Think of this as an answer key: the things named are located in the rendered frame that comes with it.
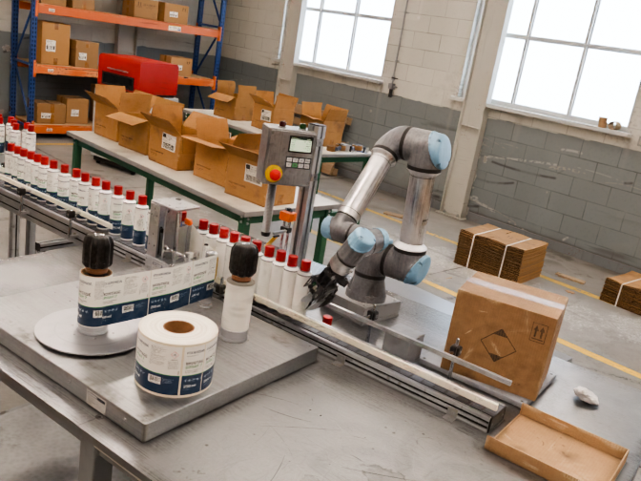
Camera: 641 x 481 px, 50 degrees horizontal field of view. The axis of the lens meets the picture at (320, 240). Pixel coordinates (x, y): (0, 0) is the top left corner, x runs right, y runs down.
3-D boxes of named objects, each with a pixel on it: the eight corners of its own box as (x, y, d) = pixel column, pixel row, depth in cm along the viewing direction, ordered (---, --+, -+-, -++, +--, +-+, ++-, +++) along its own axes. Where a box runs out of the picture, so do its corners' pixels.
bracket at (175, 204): (150, 201, 239) (151, 198, 239) (175, 198, 248) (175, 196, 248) (176, 212, 232) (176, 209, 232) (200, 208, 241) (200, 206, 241)
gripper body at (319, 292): (300, 286, 215) (321, 261, 209) (317, 282, 222) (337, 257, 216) (316, 304, 213) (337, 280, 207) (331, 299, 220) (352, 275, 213)
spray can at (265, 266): (251, 301, 234) (259, 244, 229) (260, 298, 239) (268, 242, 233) (263, 306, 232) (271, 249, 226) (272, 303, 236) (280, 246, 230)
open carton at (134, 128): (100, 144, 494) (104, 93, 483) (151, 143, 527) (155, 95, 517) (132, 156, 471) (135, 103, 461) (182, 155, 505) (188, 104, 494)
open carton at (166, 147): (133, 158, 466) (137, 103, 455) (186, 156, 499) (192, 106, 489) (166, 172, 443) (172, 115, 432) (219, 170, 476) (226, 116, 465)
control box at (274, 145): (255, 177, 235) (262, 122, 230) (301, 180, 241) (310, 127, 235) (261, 184, 226) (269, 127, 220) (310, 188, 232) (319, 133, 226)
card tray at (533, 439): (484, 448, 178) (486, 435, 177) (519, 413, 199) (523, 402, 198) (599, 506, 162) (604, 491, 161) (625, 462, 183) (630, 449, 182)
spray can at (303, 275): (286, 316, 227) (295, 259, 221) (297, 313, 231) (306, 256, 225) (298, 322, 224) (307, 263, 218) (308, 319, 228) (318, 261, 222)
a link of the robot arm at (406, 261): (393, 271, 252) (418, 124, 235) (429, 283, 245) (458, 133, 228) (377, 279, 243) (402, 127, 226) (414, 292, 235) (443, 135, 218)
